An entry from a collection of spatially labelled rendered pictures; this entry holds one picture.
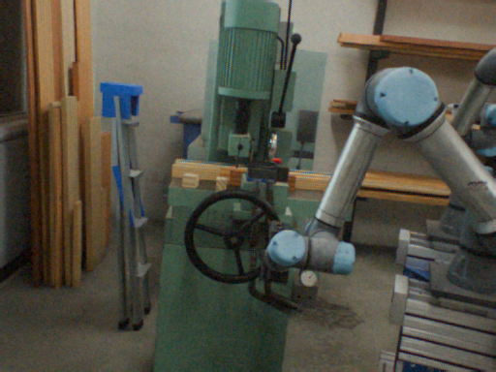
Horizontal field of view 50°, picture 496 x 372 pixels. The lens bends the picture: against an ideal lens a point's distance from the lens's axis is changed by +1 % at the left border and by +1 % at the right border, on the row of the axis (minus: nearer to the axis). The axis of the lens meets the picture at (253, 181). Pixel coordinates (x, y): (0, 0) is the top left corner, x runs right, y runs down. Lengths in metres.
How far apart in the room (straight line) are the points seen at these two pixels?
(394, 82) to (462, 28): 3.25
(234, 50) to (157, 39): 2.50
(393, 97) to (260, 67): 0.71
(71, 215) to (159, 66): 1.58
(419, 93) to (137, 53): 3.30
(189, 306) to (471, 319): 0.88
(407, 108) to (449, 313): 0.58
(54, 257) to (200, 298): 1.48
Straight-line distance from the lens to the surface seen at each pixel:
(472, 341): 1.50
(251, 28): 1.74
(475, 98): 2.00
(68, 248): 3.13
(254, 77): 1.74
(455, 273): 1.46
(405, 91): 1.13
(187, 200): 1.71
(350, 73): 4.17
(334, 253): 1.21
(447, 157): 1.20
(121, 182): 2.52
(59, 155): 2.99
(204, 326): 1.87
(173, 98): 4.20
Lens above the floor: 1.30
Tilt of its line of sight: 12 degrees down
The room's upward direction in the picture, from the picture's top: 6 degrees clockwise
